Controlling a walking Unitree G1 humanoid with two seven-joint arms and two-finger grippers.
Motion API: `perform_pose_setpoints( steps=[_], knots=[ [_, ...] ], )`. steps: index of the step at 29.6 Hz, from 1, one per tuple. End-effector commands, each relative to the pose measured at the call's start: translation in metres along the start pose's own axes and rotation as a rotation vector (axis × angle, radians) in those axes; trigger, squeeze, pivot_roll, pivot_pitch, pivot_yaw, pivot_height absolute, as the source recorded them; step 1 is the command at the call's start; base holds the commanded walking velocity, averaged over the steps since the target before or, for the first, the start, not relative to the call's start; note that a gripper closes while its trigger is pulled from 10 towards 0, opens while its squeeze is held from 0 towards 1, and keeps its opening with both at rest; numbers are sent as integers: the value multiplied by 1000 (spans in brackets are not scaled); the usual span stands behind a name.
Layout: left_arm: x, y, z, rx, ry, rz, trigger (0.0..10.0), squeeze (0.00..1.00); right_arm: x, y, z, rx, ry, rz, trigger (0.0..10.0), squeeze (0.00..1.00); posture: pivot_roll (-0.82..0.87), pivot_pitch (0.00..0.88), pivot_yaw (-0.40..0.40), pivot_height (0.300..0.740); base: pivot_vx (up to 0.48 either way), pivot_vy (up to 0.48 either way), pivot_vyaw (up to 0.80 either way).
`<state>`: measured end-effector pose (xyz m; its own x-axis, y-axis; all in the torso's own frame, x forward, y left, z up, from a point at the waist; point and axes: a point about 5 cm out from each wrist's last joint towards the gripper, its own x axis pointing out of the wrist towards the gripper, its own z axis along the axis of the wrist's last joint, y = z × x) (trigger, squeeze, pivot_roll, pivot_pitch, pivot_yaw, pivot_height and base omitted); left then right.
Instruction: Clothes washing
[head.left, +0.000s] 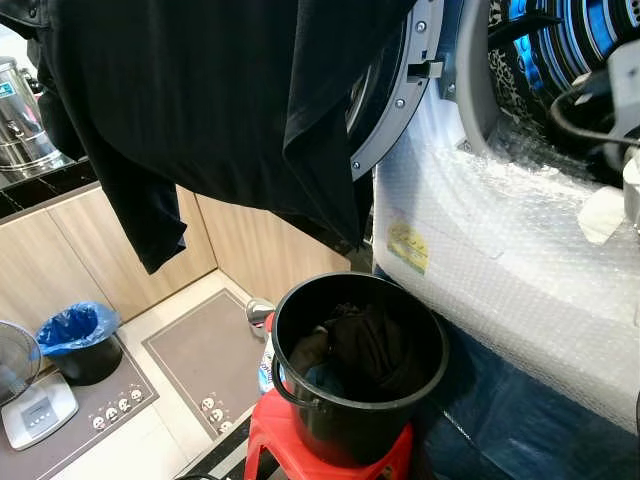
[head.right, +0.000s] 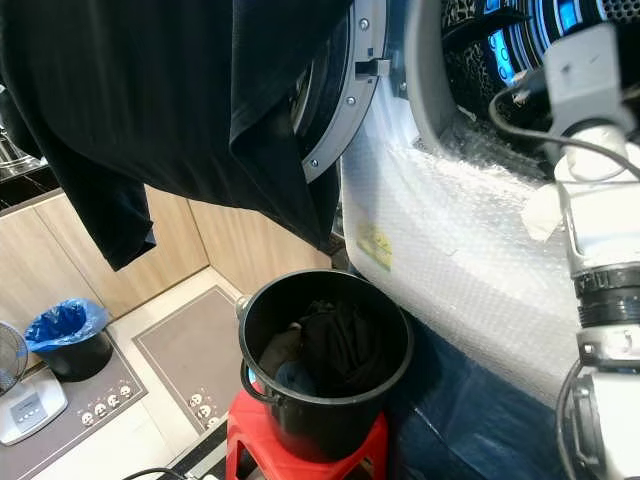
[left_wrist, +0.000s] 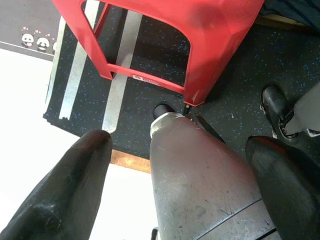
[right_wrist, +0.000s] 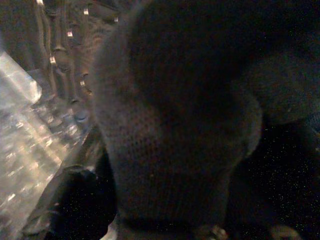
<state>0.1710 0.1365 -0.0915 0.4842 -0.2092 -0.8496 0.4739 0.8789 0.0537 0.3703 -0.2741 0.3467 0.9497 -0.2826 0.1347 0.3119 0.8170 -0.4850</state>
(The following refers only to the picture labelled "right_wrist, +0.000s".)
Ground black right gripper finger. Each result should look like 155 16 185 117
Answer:
48 164 118 240

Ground black knit clothes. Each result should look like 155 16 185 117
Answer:
91 0 265 228

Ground white bubble-wrapped washing machine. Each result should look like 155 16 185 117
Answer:
0 49 101 240

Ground steel washer drum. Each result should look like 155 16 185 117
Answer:
32 0 121 121

